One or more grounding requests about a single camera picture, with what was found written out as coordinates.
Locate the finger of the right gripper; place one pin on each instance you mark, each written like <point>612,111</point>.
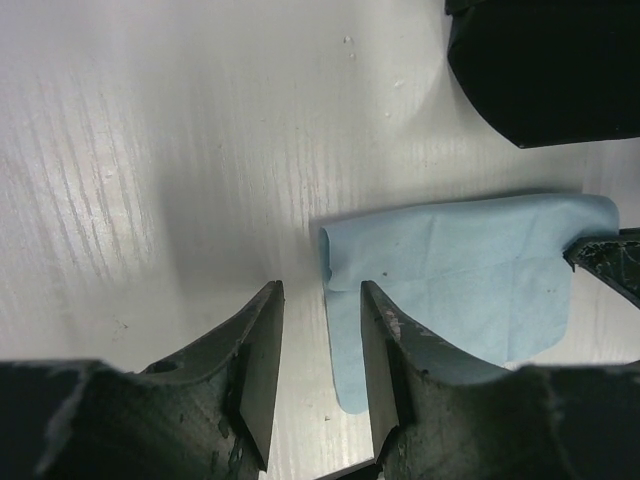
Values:
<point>612,259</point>

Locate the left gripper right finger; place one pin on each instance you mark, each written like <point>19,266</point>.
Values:
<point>437,412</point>

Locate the black glasses case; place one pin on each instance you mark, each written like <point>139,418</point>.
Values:
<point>546,73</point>

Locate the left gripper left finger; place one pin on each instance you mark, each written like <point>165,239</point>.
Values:
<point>203,412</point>

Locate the light blue cloth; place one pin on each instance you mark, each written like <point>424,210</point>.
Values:
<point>489,276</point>

